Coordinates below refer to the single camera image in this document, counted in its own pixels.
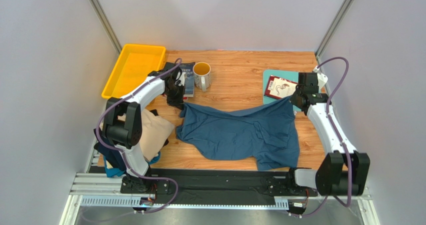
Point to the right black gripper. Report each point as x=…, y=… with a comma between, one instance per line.
x=297, y=101

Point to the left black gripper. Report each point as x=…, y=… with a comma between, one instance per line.
x=179, y=102

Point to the blue t-shirt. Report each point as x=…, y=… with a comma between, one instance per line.
x=267, y=133

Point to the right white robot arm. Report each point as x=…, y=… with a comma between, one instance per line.
x=344, y=169

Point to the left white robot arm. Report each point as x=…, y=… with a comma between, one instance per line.
x=120, y=126

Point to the teal cutting board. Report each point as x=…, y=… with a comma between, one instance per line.
x=289, y=75

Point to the blue paperback book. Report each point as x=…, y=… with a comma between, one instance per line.
x=186, y=76

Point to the red paperback book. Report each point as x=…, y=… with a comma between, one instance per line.
x=278, y=88

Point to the white mug yellow inside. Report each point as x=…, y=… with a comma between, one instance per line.
x=202, y=75

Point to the beige t-shirt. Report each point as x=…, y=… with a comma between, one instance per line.
x=154, y=135

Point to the yellow plastic bin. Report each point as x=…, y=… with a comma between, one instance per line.
x=132, y=67

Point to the black mounting base plate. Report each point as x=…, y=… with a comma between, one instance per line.
x=215, y=187

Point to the aluminium frame rail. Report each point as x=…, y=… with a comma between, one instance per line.
x=96, y=199

